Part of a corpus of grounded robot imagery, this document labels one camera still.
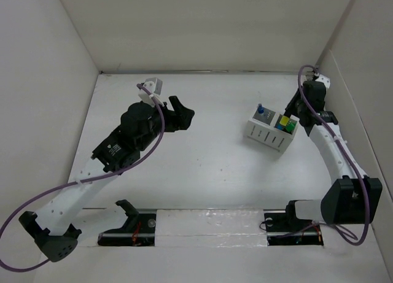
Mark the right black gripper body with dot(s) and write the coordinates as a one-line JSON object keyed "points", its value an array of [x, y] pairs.
{"points": [[296, 105]]}

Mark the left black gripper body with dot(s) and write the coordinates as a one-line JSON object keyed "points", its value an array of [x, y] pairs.
{"points": [[169, 120]]}

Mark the green cap highlighter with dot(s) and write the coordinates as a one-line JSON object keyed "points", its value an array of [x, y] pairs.
{"points": [[290, 127]]}

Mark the yellow cap highlighter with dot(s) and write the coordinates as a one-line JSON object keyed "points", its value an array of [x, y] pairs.
{"points": [[284, 121]]}

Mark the clear blue correction pen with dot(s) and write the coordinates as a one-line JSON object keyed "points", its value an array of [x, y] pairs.
{"points": [[260, 109]]}

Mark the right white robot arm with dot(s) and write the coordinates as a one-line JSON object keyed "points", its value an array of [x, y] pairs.
{"points": [[352, 190]]}

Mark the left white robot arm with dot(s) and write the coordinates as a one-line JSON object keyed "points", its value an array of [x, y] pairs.
{"points": [[53, 227]]}

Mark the white desk organizer box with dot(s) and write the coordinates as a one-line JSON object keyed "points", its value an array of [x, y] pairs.
{"points": [[263, 129]]}

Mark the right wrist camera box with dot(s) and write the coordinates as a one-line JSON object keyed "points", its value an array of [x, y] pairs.
{"points": [[316, 76]]}

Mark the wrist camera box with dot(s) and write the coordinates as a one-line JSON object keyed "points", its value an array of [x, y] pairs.
{"points": [[149, 89], [316, 76]]}

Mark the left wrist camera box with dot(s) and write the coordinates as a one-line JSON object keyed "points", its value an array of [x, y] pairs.
{"points": [[149, 89]]}

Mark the aluminium rail with mounts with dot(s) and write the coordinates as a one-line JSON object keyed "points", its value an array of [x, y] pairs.
{"points": [[247, 228]]}

